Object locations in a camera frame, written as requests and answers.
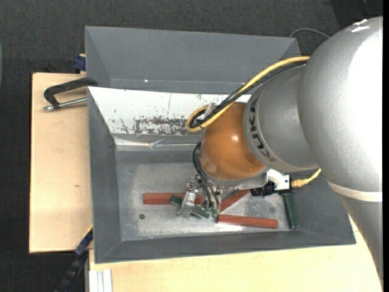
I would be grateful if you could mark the grey metal bin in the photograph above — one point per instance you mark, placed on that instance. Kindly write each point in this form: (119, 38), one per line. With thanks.
(152, 169)

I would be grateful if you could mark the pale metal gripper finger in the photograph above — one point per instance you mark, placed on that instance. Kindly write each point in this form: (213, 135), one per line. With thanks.
(188, 200)

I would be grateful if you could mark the red-brown flat block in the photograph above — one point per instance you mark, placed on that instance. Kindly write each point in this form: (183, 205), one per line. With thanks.
(234, 199)
(247, 221)
(161, 198)

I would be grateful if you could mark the pale cardboard board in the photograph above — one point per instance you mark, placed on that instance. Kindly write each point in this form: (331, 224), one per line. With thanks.
(57, 163)

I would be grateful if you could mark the black cylinder on white bracket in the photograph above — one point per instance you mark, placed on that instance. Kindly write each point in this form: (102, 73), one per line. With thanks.
(275, 182)

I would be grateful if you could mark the dark green block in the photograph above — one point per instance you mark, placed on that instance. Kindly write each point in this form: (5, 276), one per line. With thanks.
(290, 211)
(201, 212)

